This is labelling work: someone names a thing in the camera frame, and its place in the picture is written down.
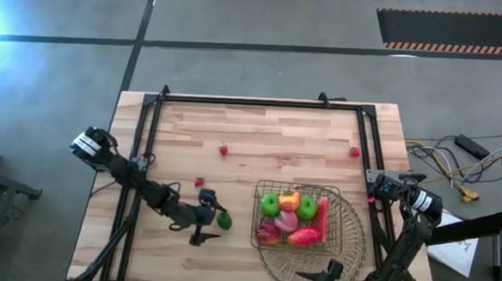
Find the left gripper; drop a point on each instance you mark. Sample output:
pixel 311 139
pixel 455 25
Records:
pixel 201 217

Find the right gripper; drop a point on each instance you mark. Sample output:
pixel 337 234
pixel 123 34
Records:
pixel 333 271

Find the dark green toy lime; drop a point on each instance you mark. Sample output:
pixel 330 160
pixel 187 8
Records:
pixel 224 221

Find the red yellow toy mango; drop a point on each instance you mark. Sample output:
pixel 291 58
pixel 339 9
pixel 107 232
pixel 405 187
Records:
pixel 302 238

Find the toy watermelon slice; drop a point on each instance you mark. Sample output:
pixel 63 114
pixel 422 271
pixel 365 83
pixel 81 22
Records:
pixel 321 221

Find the pink toy peach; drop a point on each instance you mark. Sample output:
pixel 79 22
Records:
pixel 287 222

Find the dark red toy apple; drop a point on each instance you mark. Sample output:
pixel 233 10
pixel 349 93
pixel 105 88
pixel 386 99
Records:
pixel 267 233

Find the green toy apple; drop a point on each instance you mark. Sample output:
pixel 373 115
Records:
pixel 269 204
pixel 306 209

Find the orange toy tomato green calyx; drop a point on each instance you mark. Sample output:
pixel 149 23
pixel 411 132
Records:
pixel 289 201

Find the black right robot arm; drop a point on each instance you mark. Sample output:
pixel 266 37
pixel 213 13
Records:
pixel 405 239

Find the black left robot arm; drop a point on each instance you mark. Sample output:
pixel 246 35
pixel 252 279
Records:
pixel 145 188

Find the small red toy strawberry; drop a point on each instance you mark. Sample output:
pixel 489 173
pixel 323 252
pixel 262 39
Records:
pixel 354 152
pixel 199 182
pixel 223 149

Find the white paper sheet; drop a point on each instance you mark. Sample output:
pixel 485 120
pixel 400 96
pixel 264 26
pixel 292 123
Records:
pixel 456 250

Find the black metal beam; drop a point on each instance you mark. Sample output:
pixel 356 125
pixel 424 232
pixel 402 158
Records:
pixel 479 225

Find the yellow connector plug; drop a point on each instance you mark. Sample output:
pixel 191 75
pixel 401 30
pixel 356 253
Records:
pixel 469 196

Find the black power brick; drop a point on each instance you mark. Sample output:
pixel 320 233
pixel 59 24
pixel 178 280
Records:
pixel 472 147

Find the gray metal stand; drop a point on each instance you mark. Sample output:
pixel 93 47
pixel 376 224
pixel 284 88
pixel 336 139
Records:
pixel 3 185

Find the black hazard striped floor mat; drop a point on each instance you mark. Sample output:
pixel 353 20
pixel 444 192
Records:
pixel 454 30

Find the gray arm base plate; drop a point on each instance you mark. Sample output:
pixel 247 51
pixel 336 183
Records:
pixel 370 174

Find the black metal table frame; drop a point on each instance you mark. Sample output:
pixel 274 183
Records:
pixel 257 102

